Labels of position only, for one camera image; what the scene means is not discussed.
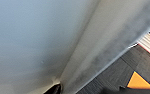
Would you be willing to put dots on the white wardrobe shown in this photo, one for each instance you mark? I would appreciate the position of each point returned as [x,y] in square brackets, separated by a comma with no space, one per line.
[117,30]

